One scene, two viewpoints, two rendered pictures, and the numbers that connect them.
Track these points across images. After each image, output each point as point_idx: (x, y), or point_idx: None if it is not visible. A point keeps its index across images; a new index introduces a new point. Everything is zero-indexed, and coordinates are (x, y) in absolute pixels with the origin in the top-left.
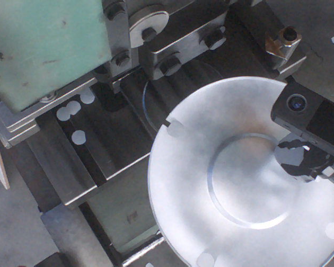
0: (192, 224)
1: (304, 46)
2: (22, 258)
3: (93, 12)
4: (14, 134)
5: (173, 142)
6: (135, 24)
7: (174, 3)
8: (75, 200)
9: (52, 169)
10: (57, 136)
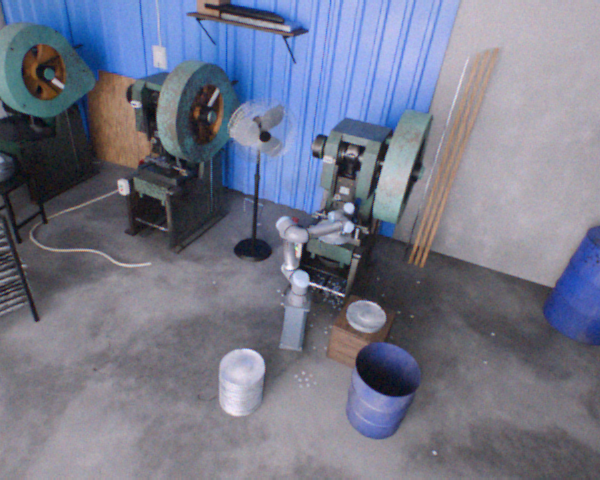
0: None
1: (389, 306)
2: (282, 275)
3: (331, 179)
4: (314, 214)
5: (329, 222)
6: (336, 194)
7: (342, 198)
8: (311, 225)
9: (313, 221)
10: (318, 220)
